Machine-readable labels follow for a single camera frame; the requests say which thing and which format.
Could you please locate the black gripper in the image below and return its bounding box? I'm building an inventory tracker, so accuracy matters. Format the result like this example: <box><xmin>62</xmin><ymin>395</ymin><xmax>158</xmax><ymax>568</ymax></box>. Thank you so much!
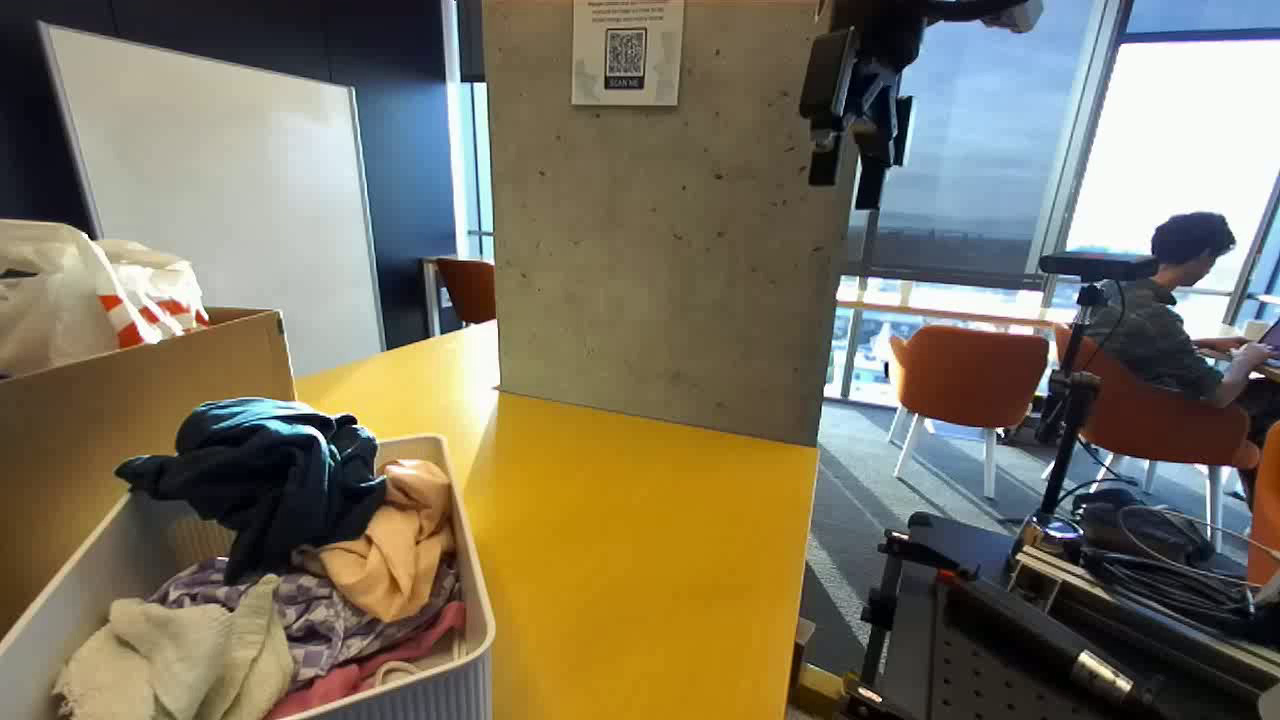
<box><xmin>802</xmin><ymin>0</ymin><xmax>924</xmax><ymax>208</ymax></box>

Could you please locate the white plastic basket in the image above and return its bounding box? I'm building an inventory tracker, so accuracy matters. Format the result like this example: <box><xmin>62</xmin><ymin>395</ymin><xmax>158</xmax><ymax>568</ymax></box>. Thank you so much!
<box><xmin>0</xmin><ymin>437</ymin><xmax>492</xmax><ymax>720</ymax></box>

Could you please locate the QR code paper sign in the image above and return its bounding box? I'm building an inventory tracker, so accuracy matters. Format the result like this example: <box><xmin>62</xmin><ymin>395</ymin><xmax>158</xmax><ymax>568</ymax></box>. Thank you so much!
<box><xmin>571</xmin><ymin>0</ymin><xmax>685</xmax><ymax>106</ymax></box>

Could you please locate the concrete pillar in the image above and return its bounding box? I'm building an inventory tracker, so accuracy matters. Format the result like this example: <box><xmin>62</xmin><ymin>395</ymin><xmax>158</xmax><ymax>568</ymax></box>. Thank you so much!
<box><xmin>484</xmin><ymin>0</ymin><xmax>847</xmax><ymax>445</ymax></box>

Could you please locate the orange chair near window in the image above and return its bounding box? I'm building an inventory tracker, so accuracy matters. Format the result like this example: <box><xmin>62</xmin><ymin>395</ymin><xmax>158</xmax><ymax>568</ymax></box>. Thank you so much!
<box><xmin>892</xmin><ymin>325</ymin><xmax>1050</xmax><ymax>495</ymax></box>

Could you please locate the seated person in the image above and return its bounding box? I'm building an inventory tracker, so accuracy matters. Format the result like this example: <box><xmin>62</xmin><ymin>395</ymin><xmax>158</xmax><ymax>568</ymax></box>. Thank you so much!
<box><xmin>1088</xmin><ymin>211</ymin><xmax>1280</xmax><ymax>439</ymax></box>

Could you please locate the orange chair behind table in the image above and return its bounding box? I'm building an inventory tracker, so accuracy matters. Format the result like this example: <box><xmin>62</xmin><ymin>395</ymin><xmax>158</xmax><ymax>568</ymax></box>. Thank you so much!
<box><xmin>423</xmin><ymin>254</ymin><xmax>496</xmax><ymax>330</ymax></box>

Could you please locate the orange chair under person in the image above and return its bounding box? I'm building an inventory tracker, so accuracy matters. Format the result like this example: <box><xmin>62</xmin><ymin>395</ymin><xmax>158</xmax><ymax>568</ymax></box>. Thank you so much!
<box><xmin>1073</xmin><ymin>338</ymin><xmax>1261</xmax><ymax>540</ymax></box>

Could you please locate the black equipment cart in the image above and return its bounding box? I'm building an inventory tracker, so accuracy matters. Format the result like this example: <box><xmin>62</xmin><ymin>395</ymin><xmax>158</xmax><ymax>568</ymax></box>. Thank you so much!
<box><xmin>843</xmin><ymin>510</ymin><xmax>1280</xmax><ymax>720</ymax></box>

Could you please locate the white whiteboard panel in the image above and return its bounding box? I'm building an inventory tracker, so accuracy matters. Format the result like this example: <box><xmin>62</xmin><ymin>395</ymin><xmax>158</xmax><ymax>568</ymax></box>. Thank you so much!
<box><xmin>42</xmin><ymin>18</ymin><xmax>386</xmax><ymax>375</ymax></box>

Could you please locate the peach orange cloth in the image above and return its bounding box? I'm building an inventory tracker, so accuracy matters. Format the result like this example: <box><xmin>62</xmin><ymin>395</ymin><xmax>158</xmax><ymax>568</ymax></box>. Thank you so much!
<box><xmin>302</xmin><ymin>461</ymin><xmax>456</xmax><ymax>625</ymax></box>

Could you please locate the dark teal cloth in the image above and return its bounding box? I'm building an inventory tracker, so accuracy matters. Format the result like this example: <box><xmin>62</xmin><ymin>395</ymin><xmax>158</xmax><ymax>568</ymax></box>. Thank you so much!
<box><xmin>115</xmin><ymin>395</ymin><xmax>388</xmax><ymax>583</ymax></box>

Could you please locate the purple patterned cloth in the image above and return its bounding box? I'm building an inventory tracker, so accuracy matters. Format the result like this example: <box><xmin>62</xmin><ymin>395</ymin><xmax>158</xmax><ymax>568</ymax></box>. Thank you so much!
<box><xmin>152</xmin><ymin>554</ymin><xmax>462</xmax><ymax>685</ymax></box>

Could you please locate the pink cloth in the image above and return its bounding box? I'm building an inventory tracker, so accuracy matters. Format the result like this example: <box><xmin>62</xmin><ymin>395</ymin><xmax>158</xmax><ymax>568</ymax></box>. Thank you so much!
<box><xmin>270</xmin><ymin>600</ymin><xmax>469</xmax><ymax>720</ymax></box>

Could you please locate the white orange bag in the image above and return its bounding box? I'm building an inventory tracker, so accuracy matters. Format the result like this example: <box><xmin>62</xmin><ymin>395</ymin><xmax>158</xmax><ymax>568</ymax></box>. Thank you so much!
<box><xmin>0</xmin><ymin>219</ymin><xmax>209</xmax><ymax>380</ymax></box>

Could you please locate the beige grey cloth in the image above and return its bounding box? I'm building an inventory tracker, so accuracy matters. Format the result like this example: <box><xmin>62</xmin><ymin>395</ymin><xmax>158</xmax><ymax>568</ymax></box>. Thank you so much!
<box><xmin>54</xmin><ymin>574</ymin><xmax>298</xmax><ymax>720</ymax></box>

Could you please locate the cardboard box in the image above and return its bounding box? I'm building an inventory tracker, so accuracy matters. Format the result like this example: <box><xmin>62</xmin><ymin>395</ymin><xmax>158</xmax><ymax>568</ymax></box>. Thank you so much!
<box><xmin>0</xmin><ymin>309</ymin><xmax>292</xmax><ymax>634</ymax></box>

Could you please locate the black camera tripod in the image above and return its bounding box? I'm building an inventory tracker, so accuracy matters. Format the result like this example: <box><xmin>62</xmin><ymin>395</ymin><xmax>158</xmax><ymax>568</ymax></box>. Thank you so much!
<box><xmin>1031</xmin><ymin>246</ymin><xmax>1155</xmax><ymax>524</ymax></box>

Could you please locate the bundle of black cables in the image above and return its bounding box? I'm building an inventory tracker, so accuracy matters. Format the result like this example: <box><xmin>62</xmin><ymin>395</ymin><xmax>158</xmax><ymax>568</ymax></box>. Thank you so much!
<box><xmin>1073</xmin><ymin>482</ymin><xmax>1266</xmax><ymax>633</ymax></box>

